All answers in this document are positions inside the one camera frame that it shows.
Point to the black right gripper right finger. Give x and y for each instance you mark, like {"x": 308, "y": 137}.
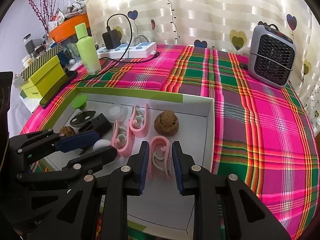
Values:
{"x": 224, "y": 207}

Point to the striped grey box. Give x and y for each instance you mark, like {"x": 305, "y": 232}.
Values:
{"x": 40, "y": 61}

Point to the black smartphone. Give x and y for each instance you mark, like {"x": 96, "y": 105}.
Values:
{"x": 58, "y": 87}

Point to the yellow-green shoe box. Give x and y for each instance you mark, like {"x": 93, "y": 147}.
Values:
{"x": 40, "y": 83}

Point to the red dried flower branches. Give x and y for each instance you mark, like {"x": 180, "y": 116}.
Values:
{"x": 45, "y": 10}

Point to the green and white shallow box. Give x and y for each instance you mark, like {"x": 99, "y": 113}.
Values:
{"x": 160, "y": 211}

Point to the small grey fan heater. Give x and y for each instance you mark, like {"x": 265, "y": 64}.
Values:
{"x": 271, "y": 56}

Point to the large walnut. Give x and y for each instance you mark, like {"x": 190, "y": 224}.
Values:
{"x": 166, "y": 123}

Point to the small walnut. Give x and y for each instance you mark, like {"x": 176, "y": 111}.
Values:
{"x": 67, "y": 131}

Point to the white round cap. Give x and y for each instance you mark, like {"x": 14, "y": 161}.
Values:
{"x": 117, "y": 113}

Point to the black rectangular device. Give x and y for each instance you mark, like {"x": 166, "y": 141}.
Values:
{"x": 100, "y": 124}

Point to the pink plastic clip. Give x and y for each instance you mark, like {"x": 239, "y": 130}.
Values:
{"x": 122, "y": 139}
{"x": 159, "y": 156}
{"x": 139, "y": 122}

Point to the black round disc with dots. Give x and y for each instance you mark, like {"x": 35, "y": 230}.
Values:
{"x": 82, "y": 118}

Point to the black charger plug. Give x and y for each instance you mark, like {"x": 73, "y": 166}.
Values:
{"x": 111, "y": 39}

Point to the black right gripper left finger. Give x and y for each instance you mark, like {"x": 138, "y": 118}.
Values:
{"x": 76, "y": 213}

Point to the green lotion bottle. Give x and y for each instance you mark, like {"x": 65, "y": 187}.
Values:
{"x": 87, "y": 50}

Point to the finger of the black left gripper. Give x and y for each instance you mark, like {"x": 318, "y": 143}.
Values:
{"x": 31, "y": 147}
{"x": 74, "y": 170}

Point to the orange storage bin lid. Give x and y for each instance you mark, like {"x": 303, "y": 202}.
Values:
{"x": 67, "y": 28}

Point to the white power strip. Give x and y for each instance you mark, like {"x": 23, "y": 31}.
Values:
{"x": 141, "y": 51}

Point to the green mushroom-shaped knob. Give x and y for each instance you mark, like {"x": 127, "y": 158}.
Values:
{"x": 80, "y": 102}

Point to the plaid tablecloth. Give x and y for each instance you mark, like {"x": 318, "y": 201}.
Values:
{"x": 262, "y": 134}

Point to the heart pattern curtain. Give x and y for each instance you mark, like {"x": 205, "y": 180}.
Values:
{"x": 226, "y": 25}

